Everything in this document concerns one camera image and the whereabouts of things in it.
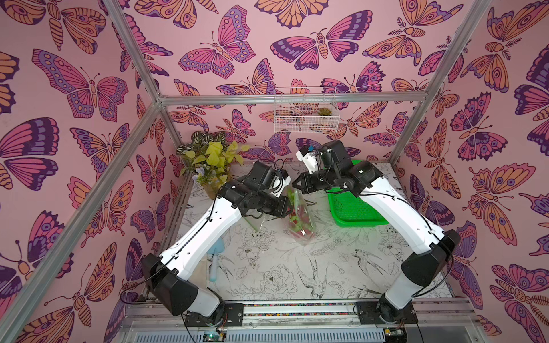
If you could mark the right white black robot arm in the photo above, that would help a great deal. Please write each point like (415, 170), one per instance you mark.
(330, 166)

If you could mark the clear zip-top bag green seal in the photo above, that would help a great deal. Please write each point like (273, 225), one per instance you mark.
(295, 196)

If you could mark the potted plant yellow green leaves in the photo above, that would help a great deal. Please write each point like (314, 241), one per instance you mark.
(209, 157)

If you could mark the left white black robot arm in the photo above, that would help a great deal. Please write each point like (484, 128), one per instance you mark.
(167, 275)

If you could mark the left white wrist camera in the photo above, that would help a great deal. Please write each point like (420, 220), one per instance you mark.
(281, 181)

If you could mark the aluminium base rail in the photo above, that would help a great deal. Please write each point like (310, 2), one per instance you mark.
(426, 320)

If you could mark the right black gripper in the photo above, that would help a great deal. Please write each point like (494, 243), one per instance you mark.
(303, 183)

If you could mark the green plastic basket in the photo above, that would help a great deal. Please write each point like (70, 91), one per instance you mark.
(350, 211)

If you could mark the pink dragon fruit in bag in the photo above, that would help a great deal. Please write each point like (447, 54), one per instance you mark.
(300, 222)

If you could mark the white wire wall basket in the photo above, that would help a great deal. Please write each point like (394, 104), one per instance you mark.
(297, 112)

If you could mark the aluminium frame struts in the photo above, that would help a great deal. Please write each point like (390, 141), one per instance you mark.
(28, 300)

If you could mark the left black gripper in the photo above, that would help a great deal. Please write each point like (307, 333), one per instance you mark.
(282, 205)

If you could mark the light blue garden trowel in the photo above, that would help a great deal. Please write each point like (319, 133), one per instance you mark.
(215, 252)

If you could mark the small succulent in wire basket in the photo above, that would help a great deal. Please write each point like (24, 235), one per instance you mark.
(324, 112)

